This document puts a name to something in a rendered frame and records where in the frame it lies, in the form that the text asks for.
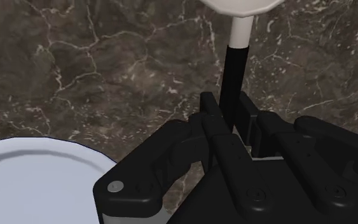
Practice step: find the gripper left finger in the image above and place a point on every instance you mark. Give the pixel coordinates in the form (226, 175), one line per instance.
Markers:
(178, 155)

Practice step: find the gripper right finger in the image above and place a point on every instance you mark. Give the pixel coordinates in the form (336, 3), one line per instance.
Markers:
(305, 155)

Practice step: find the white plate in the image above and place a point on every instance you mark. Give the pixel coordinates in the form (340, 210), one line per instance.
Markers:
(39, 183)

